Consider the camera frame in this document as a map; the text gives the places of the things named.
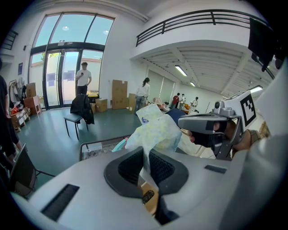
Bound person's right forearm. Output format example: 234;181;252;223
233;128;272;156

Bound black balcony railing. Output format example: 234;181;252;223
135;9;266;48

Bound pale plastic bag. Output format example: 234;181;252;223
125;103;183;196

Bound blue plastic chair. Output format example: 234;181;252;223
165;108;186;127

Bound narrow cardboard box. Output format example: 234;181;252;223
128;93;137;112

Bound medium cardboard box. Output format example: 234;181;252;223
95;98;108;113

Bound person's right hand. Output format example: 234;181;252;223
225;122;240;150

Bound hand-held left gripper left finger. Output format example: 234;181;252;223
10;146;163;230

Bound wooden tray box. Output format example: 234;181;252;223
140;181;159;217

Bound teal spray bottle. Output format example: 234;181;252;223
111;137;129;154

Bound glass entrance doors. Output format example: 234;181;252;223
28;13;116;111

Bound glass-top rattan table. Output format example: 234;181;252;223
78;134;135;162

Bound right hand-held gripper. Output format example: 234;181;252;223
177;90;257;161

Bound blue-seat black-leg chair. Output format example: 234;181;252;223
63;112;90;140

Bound black jacket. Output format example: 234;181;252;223
70;93;95;125

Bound tall cardboard box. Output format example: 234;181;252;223
112;79;129;110

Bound black mesh chair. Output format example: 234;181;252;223
9;143;56;199

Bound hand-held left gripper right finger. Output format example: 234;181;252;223
148;148;233;230

